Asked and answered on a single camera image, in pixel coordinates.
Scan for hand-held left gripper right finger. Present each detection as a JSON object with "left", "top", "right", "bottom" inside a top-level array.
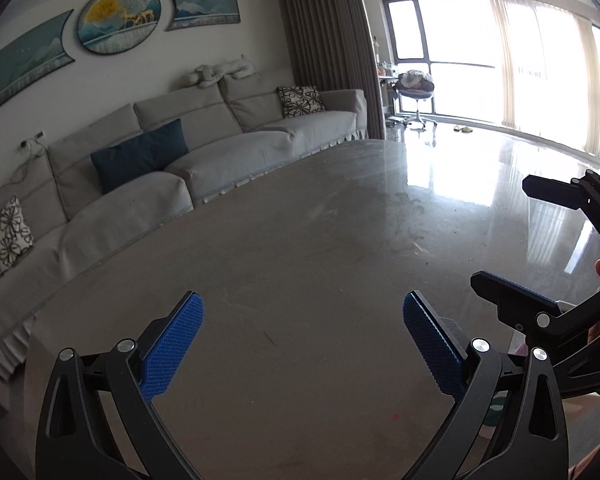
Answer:
[{"left": 402, "top": 289, "right": 573, "bottom": 480}]

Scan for white shelf with small items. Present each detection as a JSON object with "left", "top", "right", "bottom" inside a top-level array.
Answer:
[{"left": 374, "top": 40, "right": 398, "bottom": 122}]

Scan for grey fabric sofa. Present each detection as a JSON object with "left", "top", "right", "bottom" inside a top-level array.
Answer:
[{"left": 0, "top": 67, "right": 370, "bottom": 381}]

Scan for grey-brown curtain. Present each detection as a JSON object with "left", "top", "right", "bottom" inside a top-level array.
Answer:
[{"left": 271, "top": 0, "right": 386, "bottom": 141}]

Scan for teal cushion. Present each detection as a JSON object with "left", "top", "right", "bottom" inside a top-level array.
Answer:
[{"left": 90, "top": 119, "right": 190, "bottom": 195}]

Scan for black-and-white floral cushion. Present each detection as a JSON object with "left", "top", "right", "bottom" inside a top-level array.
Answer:
[
  {"left": 276, "top": 85, "right": 327, "bottom": 119},
  {"left": 0, "top": 195, "right": 35, "bottom": 277}
]

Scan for large window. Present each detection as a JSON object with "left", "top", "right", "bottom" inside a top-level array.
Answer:
[{"left": 382, "top": 0, "right": 600, "bottom": 161}]

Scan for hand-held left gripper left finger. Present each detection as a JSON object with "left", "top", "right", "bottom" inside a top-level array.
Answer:
[{"left": 34, "top": 290, "right": 206, "bottom": 480}]

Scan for teal curved wall painting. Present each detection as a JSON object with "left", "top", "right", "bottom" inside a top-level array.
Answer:
[
  {"left": 0, "top": 8, "right": 76, "bottom": 107},
  {"left": 162, "top": 0, "right": 242, "bottom": 32}
]

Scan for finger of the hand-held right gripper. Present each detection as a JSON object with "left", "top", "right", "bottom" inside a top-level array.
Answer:
[
  {"left": 470, "top": 270, "right": 600, "bottom": 401},
  {"left": 522, "top": 170, "right": 600, "bottom": 261}
]

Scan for swivel chair with clothes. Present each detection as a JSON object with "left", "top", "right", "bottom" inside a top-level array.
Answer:
[{"left": 392, "top": 70, "right": 438, "bottom": 131}]

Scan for white plush toy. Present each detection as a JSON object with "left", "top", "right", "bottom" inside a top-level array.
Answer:
[{"left": 185, "top": 54, "right": 257, "bottom": 90}]

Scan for thin wall cable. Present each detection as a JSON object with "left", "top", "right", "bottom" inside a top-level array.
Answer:
[{"left": 12, "top": 142, "right": 48, "bottom": 186}]

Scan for round wall painting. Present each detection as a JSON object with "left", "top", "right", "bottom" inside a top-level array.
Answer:
[{"left": 76, "top": 0, "right": 162, "bottom": 56}]

